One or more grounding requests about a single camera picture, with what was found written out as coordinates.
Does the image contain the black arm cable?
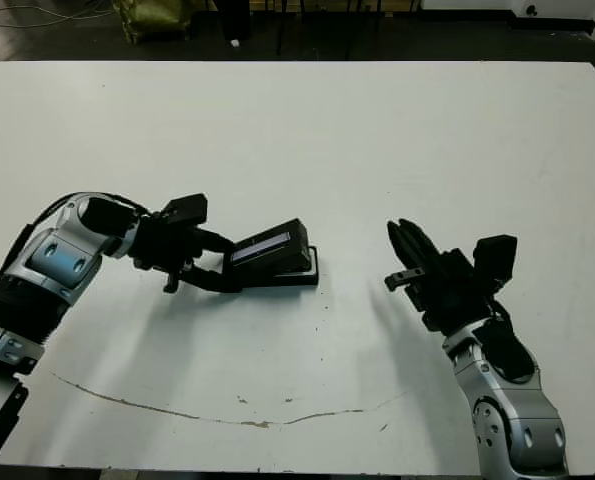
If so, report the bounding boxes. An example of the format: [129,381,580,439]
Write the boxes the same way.
[489,294,516,332]
[1,191,154,281]

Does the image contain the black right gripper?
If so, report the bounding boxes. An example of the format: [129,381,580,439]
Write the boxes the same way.
[384,218,493,336]

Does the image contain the white floor cables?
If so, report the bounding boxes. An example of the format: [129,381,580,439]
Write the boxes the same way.
[0,3,116,29]

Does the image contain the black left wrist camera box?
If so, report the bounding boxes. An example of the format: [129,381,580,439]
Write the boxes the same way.
[161,193,209,229]

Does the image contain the black box base white lining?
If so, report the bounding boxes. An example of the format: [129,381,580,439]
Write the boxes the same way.
[241,245,321,295]

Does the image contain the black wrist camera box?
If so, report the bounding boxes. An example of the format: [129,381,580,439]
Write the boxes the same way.
[471,233,518,291]
[161,193,209,229]

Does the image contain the white appliance with black knob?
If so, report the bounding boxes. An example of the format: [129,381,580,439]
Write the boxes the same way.
[509,0,595,21]

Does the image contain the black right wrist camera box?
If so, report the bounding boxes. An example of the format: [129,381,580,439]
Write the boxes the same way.
[471,233,518,291]

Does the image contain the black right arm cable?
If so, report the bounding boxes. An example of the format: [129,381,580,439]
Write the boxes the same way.
[489,294,516,332]

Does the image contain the wide black post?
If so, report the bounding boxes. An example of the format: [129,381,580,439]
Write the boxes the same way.
[216,0,252,44]

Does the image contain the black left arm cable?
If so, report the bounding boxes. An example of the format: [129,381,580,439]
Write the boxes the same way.
[1,191,154,281]

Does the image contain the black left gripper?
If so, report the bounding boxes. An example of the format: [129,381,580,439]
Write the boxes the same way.
[132,214,243,294]

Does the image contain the black box lid silver print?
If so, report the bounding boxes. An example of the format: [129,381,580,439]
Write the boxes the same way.
[229,218,311,281]

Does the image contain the yellow-green bag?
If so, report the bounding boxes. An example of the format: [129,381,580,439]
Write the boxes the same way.
[114,0,193,46]

